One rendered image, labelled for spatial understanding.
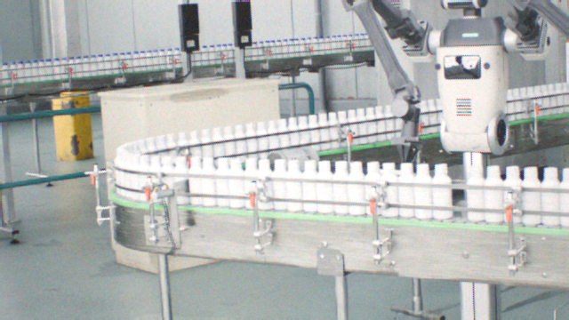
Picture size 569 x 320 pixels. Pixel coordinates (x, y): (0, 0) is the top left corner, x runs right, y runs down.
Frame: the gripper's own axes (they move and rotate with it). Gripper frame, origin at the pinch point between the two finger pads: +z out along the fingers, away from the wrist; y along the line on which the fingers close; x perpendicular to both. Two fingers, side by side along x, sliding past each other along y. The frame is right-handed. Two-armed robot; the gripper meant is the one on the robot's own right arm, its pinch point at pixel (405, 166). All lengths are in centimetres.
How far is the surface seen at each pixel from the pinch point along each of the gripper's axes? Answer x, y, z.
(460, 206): -10.3, 26.4, 14.0
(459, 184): -19.6, 29.4, 8.8
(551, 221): -15, 58, 18
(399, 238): -15.6, 9.3, 25.7
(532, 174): -19, 52, 5
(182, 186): -19, -76, 13
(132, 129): 225, -324, -62
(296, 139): 101, -112, -30
